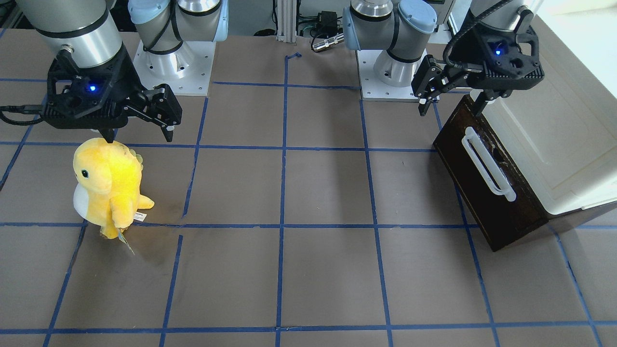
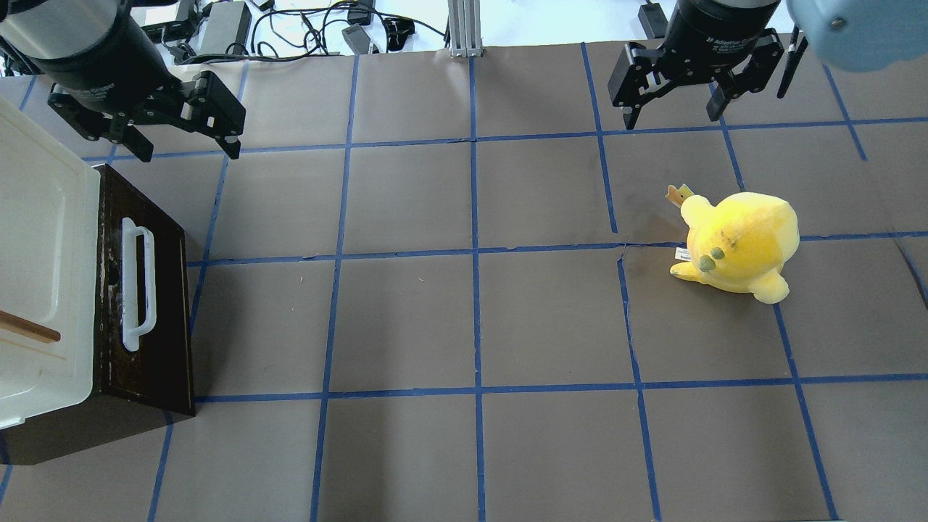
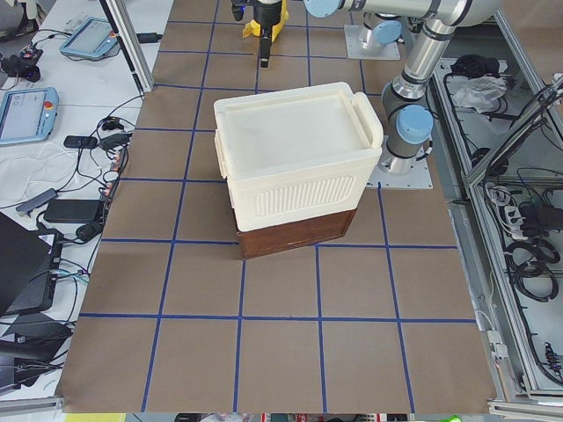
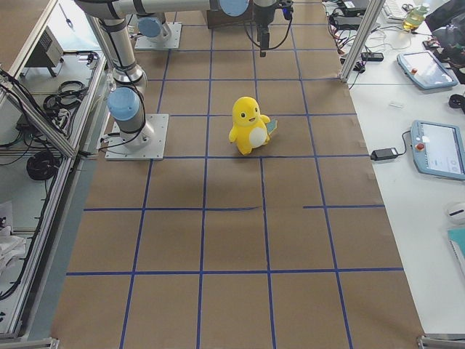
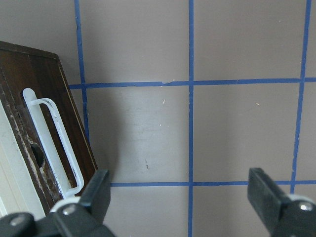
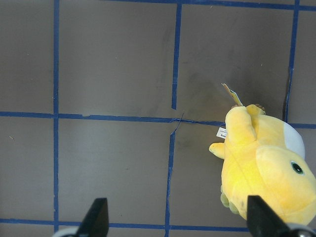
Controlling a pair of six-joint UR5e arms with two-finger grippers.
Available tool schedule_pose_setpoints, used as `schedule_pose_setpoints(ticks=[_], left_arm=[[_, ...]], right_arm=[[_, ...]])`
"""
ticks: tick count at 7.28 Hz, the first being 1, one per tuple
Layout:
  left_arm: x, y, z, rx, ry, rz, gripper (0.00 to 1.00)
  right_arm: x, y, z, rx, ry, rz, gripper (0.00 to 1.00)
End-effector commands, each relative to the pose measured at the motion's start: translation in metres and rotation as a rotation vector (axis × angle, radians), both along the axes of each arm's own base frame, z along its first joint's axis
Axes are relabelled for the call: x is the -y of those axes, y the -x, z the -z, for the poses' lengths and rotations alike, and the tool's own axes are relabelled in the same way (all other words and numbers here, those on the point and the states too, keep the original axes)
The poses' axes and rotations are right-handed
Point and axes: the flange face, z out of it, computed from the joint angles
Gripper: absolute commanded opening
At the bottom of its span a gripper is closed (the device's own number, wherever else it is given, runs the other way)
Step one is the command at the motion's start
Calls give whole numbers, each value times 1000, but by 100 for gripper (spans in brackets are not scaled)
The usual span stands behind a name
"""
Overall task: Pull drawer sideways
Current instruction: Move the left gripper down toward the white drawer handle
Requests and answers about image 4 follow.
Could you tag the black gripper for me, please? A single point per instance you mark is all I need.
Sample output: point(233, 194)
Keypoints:
point(262, 19)

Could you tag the yellow plush toy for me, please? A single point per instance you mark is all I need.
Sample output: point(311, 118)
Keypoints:
point(250, 129)

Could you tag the small black device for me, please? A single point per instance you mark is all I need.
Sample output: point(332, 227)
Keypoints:
point(372, 56)

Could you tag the yellow liquid bottle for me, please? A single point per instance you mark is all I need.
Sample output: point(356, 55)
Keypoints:
point(415, 18)

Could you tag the far teach pendant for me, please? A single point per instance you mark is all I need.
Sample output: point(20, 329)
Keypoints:
point(425, 70)

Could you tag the teach pendant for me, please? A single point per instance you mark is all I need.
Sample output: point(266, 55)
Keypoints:
point(438, 149)
point(425, 70)

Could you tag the black power adapter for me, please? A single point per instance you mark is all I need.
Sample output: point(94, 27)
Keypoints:
point(384, 154)

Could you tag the near teach pendant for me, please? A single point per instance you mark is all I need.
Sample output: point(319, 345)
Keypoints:
point(438, 149)

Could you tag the grey control box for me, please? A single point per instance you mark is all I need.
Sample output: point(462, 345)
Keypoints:
point(47, 53)

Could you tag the teal notebook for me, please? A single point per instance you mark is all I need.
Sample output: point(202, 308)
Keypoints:
point(456, 238)

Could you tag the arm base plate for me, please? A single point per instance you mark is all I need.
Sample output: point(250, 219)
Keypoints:
point(143, 44)
point(149, 144)

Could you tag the aluminium frame post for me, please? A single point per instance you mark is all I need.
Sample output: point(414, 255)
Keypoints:
point(366, 26)

